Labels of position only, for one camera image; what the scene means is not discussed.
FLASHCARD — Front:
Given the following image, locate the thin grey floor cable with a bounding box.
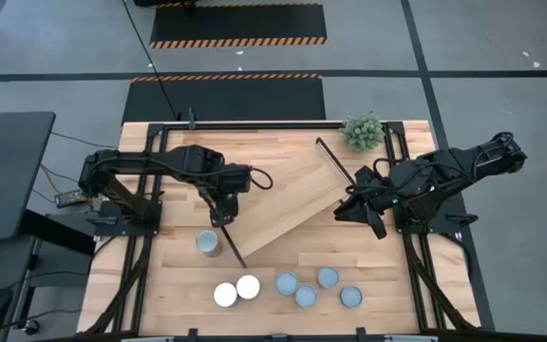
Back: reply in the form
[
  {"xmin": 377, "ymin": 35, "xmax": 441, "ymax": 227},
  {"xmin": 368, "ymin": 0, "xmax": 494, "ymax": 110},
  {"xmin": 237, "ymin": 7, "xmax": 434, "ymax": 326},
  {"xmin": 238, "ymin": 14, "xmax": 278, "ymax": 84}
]
[{"xmin": 49, "ymin": 130, "xmax": 121, "ymax": 151}]

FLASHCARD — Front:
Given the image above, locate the wooden shelf with black frame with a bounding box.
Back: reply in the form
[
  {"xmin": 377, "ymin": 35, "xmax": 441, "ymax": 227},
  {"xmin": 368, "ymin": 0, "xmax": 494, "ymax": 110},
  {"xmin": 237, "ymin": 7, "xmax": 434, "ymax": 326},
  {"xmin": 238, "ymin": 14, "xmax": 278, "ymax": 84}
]
[{"xmin": 218, "ymin": 136, "xmax": 358, "ymax": 270}]

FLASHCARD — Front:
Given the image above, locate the tomato label tin can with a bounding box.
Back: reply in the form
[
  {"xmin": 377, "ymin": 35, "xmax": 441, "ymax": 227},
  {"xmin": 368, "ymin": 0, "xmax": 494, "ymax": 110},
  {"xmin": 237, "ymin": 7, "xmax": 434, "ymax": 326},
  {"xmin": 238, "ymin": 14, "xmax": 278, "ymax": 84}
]
[{"xmin": 294, "ymin": 284, "xmax": 319, "ymax": 310}]

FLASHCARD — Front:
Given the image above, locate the small black electronics box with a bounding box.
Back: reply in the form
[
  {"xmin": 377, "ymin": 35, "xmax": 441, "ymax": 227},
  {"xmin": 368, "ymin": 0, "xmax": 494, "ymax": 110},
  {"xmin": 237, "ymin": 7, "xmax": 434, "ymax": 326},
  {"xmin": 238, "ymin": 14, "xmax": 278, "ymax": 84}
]
[{"xmin": 54, "ymin": 192, "xmax": 87, "ymax": 209}]

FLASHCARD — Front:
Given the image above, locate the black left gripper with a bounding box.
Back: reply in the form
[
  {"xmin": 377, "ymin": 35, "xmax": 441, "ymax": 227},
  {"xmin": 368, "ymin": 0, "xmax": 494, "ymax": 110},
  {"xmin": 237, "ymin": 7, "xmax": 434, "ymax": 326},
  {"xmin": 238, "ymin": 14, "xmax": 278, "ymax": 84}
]
[{"xmin": 200, "ymin": 186, "xmax": 241, "ymax": 228}]

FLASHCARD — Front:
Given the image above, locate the black desk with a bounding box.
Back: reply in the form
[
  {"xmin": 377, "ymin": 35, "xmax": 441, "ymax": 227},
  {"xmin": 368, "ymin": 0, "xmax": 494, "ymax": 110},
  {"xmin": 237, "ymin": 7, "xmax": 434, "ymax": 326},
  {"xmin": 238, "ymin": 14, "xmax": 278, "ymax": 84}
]
[{"xmin": 0, "ymin": 111, "xmax": 57, "ymax": 243}]

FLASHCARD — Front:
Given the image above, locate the thin black floor cable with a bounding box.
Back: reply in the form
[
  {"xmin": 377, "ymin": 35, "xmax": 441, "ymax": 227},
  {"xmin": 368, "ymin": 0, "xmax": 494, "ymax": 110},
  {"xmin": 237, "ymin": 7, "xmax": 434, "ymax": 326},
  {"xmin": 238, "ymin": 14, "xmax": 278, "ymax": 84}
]
[{"xmin": 121, "ymin": 0, "xmax": 182, "ymax": 121}]

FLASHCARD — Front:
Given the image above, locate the small green potted plant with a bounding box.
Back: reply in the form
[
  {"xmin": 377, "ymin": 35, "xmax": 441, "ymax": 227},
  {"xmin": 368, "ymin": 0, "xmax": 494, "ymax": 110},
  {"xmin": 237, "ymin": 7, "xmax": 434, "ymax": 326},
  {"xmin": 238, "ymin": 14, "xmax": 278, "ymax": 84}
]
[{"xmin": 338, "ymin": 111, "xmax": 387, "ymax": 153}]

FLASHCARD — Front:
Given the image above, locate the mixed vegetables label tin can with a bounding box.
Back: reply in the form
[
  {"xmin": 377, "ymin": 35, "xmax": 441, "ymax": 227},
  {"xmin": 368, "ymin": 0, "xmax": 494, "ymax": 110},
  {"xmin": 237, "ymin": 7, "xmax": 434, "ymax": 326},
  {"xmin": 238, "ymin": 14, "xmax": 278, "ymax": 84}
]
[{"xmin": 274, "ymin": 271, "xmax": 300, "ymax": 296}]

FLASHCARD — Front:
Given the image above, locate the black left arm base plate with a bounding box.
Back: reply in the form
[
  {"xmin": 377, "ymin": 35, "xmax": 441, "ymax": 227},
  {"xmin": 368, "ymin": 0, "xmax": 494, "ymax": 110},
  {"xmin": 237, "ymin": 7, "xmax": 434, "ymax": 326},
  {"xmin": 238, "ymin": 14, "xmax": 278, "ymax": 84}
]
[{"xmin": 93, "ymin": 199, "xmax": 163, "ymax": 238}]

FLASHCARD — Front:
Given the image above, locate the peaches label tin can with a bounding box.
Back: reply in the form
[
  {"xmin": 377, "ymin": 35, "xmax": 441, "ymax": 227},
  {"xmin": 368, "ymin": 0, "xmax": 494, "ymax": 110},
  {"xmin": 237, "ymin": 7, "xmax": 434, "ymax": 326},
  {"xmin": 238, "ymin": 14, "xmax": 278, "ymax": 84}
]
[{"xmin": 195, "ymin": 229, "xmax": 223, "ymax": 258}]

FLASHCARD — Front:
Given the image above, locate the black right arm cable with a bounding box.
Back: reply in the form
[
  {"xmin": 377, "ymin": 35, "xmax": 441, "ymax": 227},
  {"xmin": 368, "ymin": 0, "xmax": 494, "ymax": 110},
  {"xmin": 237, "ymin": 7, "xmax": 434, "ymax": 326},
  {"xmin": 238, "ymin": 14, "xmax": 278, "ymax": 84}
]
[{"xmin": 371, "ymin": 157, "xmax": 401, "ymax": 178}]

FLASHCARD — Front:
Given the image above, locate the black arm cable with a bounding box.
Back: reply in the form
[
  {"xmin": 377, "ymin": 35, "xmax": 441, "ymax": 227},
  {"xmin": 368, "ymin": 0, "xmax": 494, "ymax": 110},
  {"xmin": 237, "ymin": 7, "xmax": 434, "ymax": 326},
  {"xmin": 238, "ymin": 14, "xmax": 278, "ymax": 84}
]
[
  {"xmin": 371, "ymin": 157, "xmax": 401, "ymax": 178},
  {"xmin": 249, "ymin": 165, "xmax": 274, "ymax": 191}
]

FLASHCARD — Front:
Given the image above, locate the black aluminium table frame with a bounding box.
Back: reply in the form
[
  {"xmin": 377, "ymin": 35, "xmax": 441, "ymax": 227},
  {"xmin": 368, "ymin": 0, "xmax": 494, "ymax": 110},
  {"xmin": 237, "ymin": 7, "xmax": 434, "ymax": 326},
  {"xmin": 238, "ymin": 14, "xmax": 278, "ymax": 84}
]
[{"xmin": 81, "ymin": 121, "xmax": 481, "ymax": 342}]

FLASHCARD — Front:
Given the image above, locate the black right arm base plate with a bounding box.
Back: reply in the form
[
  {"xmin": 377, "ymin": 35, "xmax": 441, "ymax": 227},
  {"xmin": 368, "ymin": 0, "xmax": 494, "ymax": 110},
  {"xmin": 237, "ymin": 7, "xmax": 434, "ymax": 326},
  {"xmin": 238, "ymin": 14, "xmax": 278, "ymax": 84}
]
[{"xmin": 393, "ymin": 197, "xmax": 479, "ymax": 235}]

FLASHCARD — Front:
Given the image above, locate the peas label tin can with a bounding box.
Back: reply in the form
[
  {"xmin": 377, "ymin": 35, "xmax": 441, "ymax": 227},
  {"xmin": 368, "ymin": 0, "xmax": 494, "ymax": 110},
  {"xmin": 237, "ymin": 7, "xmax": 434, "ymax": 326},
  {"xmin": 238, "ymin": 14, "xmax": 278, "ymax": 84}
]
[{"xmin": 213, "ymin": 282, "xmax": 239, "ymax": 309}]

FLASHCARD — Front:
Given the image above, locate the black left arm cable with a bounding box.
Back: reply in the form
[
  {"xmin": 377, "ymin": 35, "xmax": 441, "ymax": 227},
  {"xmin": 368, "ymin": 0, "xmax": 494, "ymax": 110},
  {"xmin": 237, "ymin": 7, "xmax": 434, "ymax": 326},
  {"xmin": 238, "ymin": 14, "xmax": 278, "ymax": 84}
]
[{"xmin": 249, "ymin": 165, "xmax": 274, "ymax": 191}]

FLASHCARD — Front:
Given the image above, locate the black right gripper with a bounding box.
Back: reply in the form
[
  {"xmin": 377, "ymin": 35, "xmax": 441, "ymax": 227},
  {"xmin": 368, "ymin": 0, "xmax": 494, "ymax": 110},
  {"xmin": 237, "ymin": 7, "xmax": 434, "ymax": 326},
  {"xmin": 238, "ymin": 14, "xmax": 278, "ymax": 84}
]
[{"xmin": 333, "ymin": 165, "xmax": 391, "ymax": 241}]

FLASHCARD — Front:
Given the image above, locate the oranges label tin can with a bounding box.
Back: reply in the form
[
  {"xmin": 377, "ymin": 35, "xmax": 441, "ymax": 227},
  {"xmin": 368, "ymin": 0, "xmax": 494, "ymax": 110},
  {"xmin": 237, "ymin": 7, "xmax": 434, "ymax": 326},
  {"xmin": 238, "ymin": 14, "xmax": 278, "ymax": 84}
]
[{"xmin": 236, "ymin": 274, "xmax": 261, "ymax": 301}]

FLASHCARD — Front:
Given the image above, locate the black hazard striped floor mat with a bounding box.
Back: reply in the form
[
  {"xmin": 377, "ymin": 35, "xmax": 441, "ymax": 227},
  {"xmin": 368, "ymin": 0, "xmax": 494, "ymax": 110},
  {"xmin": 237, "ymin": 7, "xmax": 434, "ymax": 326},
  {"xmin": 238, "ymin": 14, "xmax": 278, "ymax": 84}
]
[
  {"xmin": 148, "ymin": 2, "xmax": 329, "ymax": 49},
  {"xmin": 121, "ymin": 73, "xmax": 327, "ymax": 125}
]

